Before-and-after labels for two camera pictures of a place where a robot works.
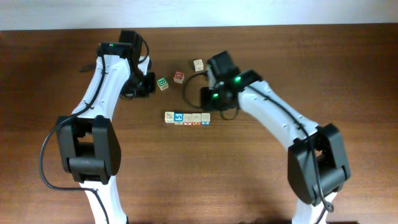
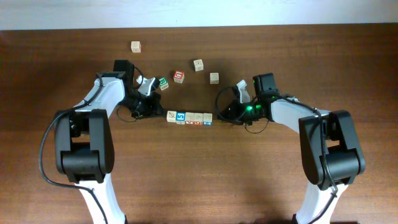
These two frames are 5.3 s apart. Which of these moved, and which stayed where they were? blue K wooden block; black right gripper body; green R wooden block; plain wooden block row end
Moved: black right gripper body
Stayed: blue K wooden block; green R wooden block; plain wooden block row end
